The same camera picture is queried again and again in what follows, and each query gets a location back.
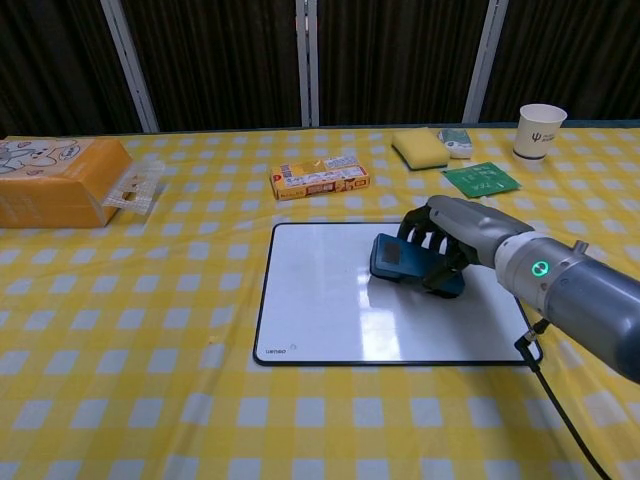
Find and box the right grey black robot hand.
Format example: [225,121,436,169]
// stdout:
[397,194,535,300]

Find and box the dark teal board eraser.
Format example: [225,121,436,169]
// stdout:
[368,232,466,300]

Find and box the green flat sachet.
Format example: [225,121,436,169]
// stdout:
[440,162,522,200]

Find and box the small white green packet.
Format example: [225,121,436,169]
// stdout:
[436,127,474,160]

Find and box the yellow sponge with green base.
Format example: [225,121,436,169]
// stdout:
[390,128,451,172]

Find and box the white paper cup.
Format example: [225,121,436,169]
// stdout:
[511,103,569,162]

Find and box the small yellow cardboard box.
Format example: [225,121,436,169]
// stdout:
[270,153,372,202]

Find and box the yellow white checkered tablecloth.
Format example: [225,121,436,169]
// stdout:
[0,124,640,480]

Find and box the orange cartoon tissue pack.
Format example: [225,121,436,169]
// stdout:
[0,137,166,230]

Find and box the white partition post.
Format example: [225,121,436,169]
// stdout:
[295,0,321,128]
[461,0,509,124]
[99,0,161,134]

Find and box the white whiteboard with dark frame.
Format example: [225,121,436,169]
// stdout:
[252,221,544,368]

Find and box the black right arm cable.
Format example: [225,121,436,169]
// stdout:
[514,319,614,480]

